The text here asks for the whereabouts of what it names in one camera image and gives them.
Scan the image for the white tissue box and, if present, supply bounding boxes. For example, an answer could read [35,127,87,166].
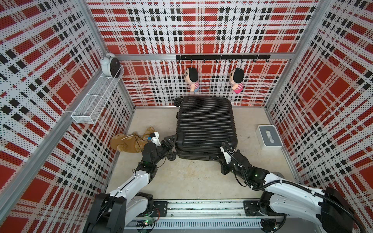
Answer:
[256,124,283,151]

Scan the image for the white alarm clock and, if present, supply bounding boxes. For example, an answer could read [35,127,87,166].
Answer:
[100,53,121,78]

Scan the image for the hanging doll blue shorts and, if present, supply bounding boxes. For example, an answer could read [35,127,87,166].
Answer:
[183,67,200,93]

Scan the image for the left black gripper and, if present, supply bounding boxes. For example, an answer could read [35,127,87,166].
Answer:
[153,135,178,166]

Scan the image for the black ribbed hard-shell suitcase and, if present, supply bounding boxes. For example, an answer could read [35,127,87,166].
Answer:
[174,95,238,162]

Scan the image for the grey cloth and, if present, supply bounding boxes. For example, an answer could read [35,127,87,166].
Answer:
[273,172,285,179]

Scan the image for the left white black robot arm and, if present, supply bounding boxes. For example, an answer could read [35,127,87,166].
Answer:
[83,132,177,233]

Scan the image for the brown teddy bear plush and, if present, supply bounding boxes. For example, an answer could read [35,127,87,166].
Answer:
[110,127,155,153]

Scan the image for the black wall hook rail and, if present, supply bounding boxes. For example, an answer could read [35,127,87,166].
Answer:
[175,54,271,61]

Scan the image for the hanging doll pink shorts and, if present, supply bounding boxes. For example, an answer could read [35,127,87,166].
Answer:
[229,68,244,94]

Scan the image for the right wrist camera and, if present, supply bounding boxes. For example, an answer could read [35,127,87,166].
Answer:
[220,143,235,164]

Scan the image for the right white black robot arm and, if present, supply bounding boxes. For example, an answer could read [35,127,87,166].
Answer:
[220,143,366,233]

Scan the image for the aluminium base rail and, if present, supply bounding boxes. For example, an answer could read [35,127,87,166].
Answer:
[84,198,330,233]

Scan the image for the white wire mesh shelf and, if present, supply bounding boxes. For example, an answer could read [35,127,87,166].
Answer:
[71,65,124,124]

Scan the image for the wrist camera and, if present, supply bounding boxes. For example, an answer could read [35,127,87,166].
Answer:
[148,132,161,146]
[220,143,235,164]

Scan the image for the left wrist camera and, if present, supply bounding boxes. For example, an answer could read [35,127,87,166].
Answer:
[148,132,161,146]

